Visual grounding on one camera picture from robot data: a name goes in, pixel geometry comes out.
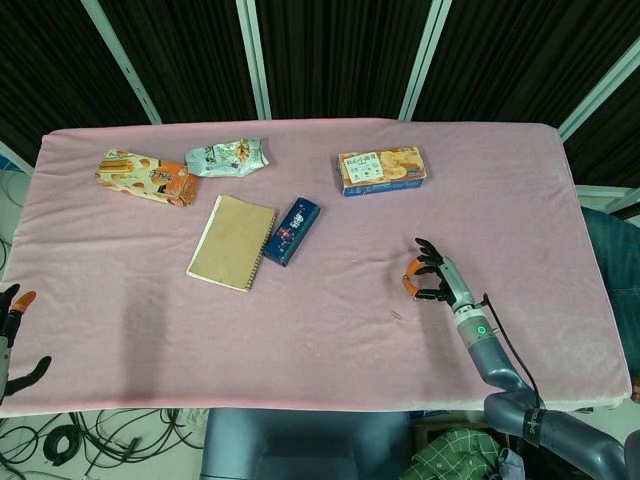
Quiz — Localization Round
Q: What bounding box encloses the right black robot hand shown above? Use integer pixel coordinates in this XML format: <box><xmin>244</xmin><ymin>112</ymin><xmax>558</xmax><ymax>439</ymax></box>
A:
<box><xmin>401</xmin><ymin>237</ymin><xmax>476</xmax><ymax>314</ymax></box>

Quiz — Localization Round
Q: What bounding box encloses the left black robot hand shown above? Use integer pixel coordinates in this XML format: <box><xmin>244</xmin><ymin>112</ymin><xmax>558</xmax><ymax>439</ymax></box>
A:
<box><xmin>0</xmin><ymin>283</ymin><xmax>53</xmax><ymax>401</ymax></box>

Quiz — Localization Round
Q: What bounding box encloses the blue biscuit box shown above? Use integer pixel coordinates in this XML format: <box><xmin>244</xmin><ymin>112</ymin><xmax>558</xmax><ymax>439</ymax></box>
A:
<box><xmin>337</xmin><ymin>145</ymin><xmax>434</xmax><ymax>198</ymax></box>

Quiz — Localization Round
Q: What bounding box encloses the brown cardboard box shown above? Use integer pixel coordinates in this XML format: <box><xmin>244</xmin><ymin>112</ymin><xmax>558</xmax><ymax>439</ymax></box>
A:
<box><xmin>414</xmin><ymin>418</ymin><xmax>511</xmax><ymax>444</ymax></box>

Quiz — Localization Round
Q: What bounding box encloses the pink table cloth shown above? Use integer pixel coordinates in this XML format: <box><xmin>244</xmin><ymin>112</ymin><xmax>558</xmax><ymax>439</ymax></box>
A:
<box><xmin>0</xmin><ymin>118</ymin><xmax>632</xmax><ymax>419</ymax></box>

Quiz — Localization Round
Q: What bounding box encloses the dark blue pencil box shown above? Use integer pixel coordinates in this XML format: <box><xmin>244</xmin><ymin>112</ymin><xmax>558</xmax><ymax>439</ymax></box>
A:
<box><xmin>262</xmin><ymin>196</ymin><xmax>322</xmax><ymax>270</ymax></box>

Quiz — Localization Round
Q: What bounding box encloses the green checkered cloth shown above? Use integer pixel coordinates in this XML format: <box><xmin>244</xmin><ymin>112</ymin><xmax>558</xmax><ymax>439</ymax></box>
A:
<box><xmin>410</xmin><ymin>427</ymin><xmax>504</xmax><ymax>480</ymax></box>

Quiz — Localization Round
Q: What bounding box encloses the blue-grey crumpled cloth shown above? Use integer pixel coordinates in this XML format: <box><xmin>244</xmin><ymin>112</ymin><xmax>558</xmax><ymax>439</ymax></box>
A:
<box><xmin>497</xmin><ymin>447</ymin><xmax>526</xmax><ymax>480</ymax></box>

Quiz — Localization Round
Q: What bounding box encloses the crushed orange biscuit box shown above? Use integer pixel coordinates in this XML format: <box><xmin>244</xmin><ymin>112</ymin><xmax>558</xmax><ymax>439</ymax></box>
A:
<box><xmin>94</xmin><ymin>148</ymin><xmax>201</xmax><ymax>208</ymax></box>

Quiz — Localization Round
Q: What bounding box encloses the brown spiral notebook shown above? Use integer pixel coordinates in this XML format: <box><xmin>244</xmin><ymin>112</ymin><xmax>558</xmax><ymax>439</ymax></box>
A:
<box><xmin>185</xmin><ymin>194</ymin><xmax>279</xmax><ymax>294</ymax></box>

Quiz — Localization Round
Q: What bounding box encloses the grey-blue robot torso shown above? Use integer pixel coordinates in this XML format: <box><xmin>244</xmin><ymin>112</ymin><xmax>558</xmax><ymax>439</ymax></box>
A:
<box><xmin>199</xmin><ymin>408</ymin><xmax>417</xmax><ymax>480</ymax></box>

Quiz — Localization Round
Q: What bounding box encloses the white-green snack bag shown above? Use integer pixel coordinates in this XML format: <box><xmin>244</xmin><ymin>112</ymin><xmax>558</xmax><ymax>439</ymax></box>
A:
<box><xmin>185</xmin><ymin>137</ymin><xmax>271</xmax><ymax>179</ymax></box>

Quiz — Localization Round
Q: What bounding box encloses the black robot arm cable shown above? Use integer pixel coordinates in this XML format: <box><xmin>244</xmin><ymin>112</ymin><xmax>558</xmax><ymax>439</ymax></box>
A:
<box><xmin>480</xmin><ymin>292</ymin><xmax>547</xmax><ymax>412</ymax></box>

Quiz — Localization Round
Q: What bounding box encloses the black coiled cable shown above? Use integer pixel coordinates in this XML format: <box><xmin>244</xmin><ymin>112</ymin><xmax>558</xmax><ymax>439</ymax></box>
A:
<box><xmin>43</xmin><ymin>424</ymin><xmax>79</xmax><ymax>464</ymax></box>

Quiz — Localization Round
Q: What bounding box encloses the black floor cable tangle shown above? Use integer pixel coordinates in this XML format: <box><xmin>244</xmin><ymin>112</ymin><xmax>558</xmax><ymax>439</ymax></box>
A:
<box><xmin>0</xmin><ymin>408</ymin><xmax>209</xmax><ymax>469</ymax></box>

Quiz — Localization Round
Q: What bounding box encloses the grey metal frame rail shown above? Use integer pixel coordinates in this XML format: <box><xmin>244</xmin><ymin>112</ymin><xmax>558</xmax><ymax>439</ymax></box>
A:
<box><xmin>574</xmin><ymin>184</ymin><xmax>640</xmax><ymax>216</ymax></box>

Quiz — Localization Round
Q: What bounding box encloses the light grey double partition post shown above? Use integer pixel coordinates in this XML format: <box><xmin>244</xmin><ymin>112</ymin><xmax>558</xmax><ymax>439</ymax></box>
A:
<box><xmin>234</xmin><ymin>0</ymin><xmax>273</xmax><ymax>121</ymax></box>

